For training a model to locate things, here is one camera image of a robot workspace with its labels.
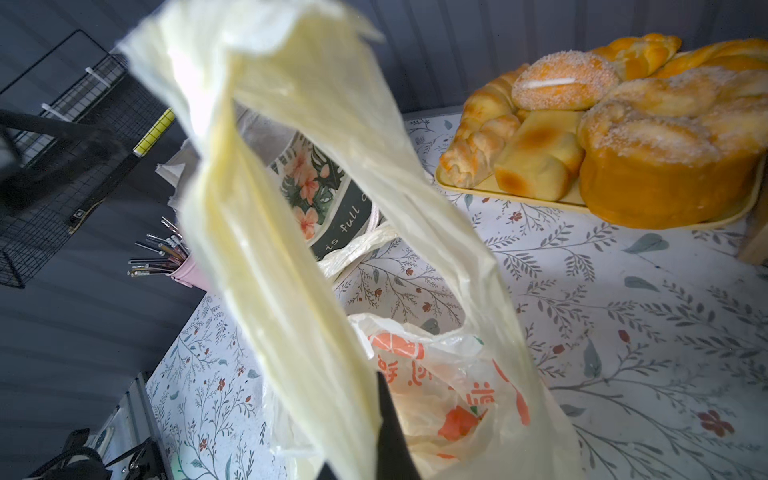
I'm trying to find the sugared bun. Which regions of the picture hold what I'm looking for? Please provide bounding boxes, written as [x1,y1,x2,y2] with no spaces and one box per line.
[511,50,621,111]

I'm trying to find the square bread roll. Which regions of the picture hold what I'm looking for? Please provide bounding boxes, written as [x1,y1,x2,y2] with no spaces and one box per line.
[494,110,584,201]

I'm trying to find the yellow plastic grocery bag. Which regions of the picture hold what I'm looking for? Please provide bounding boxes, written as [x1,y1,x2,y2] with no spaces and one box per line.
[119,1,584,479]

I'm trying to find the yellow bread tray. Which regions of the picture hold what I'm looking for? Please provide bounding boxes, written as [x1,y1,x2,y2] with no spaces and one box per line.
[434,35,768,232]

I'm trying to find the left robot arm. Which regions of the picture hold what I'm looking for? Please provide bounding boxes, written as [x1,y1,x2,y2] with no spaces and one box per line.
[25,429,171,480]

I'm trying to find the black wire wall basket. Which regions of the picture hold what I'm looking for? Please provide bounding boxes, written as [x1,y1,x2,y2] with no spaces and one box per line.
[1,29,174,289]

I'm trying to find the braided bread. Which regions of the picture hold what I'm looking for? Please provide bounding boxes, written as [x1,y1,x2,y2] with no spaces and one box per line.
[440,64,529,188]

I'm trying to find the canvas tote bag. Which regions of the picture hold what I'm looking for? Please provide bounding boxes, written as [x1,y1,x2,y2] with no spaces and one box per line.
[155,107,385,262]

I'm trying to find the round sugared bread loaf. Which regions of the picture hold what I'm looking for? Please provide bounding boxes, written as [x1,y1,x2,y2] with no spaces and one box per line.
[577,67,767,229]

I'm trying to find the pink pencil cup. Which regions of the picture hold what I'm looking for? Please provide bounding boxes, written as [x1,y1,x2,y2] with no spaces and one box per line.
[127,216,211,292]

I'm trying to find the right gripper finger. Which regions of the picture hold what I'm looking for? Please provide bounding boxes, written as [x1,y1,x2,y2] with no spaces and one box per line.
[375,372,420,480]

